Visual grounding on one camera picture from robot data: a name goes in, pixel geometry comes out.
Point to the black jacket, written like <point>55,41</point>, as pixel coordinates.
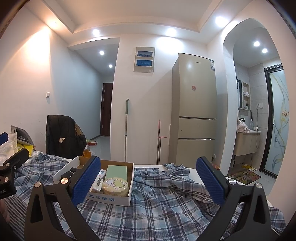
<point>60,134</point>

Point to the patterned glass door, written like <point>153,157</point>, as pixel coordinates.
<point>278,120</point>

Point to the printed cardboard box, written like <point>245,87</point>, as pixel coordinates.
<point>108,201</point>

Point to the dark brown door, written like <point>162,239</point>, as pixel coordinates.
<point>106,109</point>

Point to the grey backpack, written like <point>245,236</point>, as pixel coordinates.
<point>23,135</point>

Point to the beige refrigerator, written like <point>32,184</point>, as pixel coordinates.
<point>196,104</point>

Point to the white plastic bag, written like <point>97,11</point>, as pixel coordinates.
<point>9,148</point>

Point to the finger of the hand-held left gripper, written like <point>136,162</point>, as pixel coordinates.
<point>3,138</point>
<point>16,160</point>

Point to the wall niche shelf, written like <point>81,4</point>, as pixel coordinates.
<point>246,95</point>

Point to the beige sink cabinet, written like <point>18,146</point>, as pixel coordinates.
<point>246,143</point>

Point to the blue plaid blanket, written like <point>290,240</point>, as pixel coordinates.
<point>150,208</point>

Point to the white remote control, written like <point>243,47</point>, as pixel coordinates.
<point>99,179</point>

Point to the yellow folder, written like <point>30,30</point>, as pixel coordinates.
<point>26,147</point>

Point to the pink plastic bag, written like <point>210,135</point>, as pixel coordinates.
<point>242,126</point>

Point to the cream round jar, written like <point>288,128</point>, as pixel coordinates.
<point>115,187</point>

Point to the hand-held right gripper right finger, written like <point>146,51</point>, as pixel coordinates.
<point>210,180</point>

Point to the black display case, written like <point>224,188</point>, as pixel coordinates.
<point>67,175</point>
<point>75,169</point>

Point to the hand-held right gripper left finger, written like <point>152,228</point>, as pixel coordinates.
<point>86,178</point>

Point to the cartoon floor mat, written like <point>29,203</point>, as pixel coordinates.
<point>245,178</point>

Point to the orange box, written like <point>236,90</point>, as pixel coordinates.
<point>87,153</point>

